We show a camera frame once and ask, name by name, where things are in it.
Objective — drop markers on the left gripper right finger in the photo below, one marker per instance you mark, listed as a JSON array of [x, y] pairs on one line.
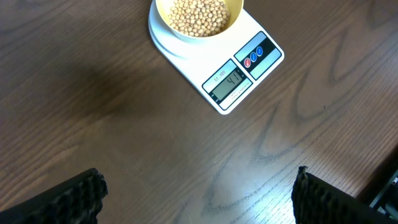
[[315, 201]]

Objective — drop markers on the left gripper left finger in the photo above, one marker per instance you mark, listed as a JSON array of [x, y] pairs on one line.
[[76, 200]]

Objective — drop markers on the white digital kitchen scale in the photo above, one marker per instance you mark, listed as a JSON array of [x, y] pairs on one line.
[[224, 70]]

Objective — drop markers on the pale yellow bowl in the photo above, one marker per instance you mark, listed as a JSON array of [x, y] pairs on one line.
[[235, 8]]

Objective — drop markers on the soybeans in bowl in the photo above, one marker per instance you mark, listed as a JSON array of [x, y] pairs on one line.
[[199, 18]]

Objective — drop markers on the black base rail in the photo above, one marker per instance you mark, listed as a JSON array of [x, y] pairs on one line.
[[385, 201]]

